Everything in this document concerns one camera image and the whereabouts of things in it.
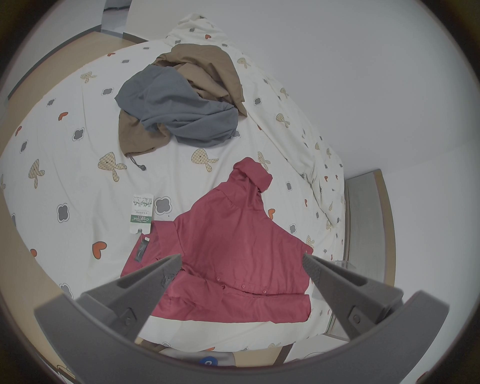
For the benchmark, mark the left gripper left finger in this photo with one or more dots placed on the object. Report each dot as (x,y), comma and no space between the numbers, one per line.
(123,300)

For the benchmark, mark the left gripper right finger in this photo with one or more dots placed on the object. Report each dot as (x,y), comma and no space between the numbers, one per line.
(356,298)

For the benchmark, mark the red shirt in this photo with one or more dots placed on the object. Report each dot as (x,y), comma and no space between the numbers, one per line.
(232,243)

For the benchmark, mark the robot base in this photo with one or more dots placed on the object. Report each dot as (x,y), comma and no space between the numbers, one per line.
(225,358)

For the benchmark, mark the bed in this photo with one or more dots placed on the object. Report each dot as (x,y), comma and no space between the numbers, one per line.
(75,187)

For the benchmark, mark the white printed quilt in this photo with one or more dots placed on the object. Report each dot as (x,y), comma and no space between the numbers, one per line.
(285,123)

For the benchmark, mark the grey garment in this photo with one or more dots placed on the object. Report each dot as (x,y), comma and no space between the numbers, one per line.
(168,97)

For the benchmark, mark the brown garment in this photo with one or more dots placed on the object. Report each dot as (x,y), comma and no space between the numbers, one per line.
(210,67)

